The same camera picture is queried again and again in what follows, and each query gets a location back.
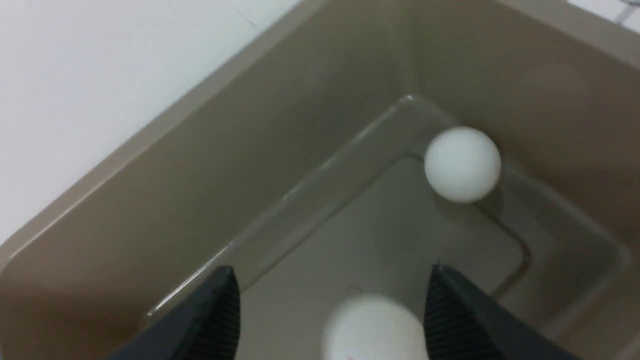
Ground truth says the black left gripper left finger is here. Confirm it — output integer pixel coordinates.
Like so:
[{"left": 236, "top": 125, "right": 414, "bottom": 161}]
[{"left": 106, "top": 266, "right": 242, "bottom": 360}]

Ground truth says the white ping-pong ball red logo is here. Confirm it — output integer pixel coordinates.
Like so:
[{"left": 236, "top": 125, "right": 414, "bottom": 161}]
[{"left": 320, "top": 294, "right": 429, "bottom": 360}]

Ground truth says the olive plastic bin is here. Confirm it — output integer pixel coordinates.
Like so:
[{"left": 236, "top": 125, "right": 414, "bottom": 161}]
[{"left": 1, "top": 0, "right": 639, "bottom": 360}]

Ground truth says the white black-grid tablecloth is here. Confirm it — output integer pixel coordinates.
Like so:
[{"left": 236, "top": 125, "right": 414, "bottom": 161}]
[{"left": 566, "top": 0, "right": 640, "bottom": 34}]

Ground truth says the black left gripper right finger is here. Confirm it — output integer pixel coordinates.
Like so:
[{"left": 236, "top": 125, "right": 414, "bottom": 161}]
[{"left": 423, "top": 265, "right": 576, "bottom": 360}]

